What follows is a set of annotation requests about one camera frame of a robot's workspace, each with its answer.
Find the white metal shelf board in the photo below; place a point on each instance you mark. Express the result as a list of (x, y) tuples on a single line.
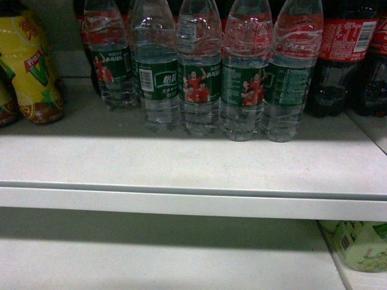
[(97, 159)]

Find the water bottle players label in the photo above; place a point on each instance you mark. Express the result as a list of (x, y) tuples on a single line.
[(199, 44)]

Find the water bottle behind front one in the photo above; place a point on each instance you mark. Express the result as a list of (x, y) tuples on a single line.
[(246, 45)]

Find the water bottle barcode label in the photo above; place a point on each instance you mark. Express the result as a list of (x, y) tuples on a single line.
[(153, 47)]

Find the water bottle far left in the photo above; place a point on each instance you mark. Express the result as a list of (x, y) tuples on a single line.
[(108, 42)]

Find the water bottle text label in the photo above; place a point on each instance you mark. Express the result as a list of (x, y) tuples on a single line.
[(297, 37)]

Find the cola bottle behind left water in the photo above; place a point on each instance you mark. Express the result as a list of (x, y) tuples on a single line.
[(78, 8)]

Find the lemon tea bottle at edge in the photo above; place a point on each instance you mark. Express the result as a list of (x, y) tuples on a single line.
[(9, 105)]

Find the cola bottle at right edge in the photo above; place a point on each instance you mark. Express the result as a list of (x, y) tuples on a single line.
[(370, 94)]

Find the cola bottle red label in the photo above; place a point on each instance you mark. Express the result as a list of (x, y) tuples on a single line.
[(348, 29)]

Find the yellow lemon tea bottle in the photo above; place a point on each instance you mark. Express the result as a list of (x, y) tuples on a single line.
[(27, 60)]

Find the light green drink bottle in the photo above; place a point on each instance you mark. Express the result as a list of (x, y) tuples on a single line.
[(361, 245)]

